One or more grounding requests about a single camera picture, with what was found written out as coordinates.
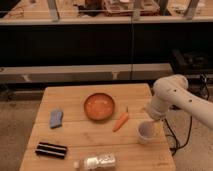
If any white ceramic cup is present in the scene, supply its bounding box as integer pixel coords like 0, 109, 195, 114
137, 121, 156, 144

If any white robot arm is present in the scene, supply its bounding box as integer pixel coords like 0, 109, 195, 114
146, 74, 213, 130

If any orange plate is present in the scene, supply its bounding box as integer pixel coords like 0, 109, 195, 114
84, 93, 115, 121

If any orange carrot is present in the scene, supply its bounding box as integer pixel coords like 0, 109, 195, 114
113, 111, 129, 132

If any wooden table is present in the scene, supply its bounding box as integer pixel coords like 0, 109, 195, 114
20, 84, 175, 171

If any long metal shelf bench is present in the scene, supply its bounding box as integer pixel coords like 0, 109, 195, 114
0, 63, 173, 84

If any blue sponge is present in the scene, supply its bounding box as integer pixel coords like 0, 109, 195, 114
49, 109, 63, 129

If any clear plastic bottle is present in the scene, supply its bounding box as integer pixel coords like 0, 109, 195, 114
83, 153, 116, 170

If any black rectangular case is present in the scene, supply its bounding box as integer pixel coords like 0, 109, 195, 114
35, 142, 68, 159

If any black cable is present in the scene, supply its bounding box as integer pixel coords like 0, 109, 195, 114
163, 114, 194, 156

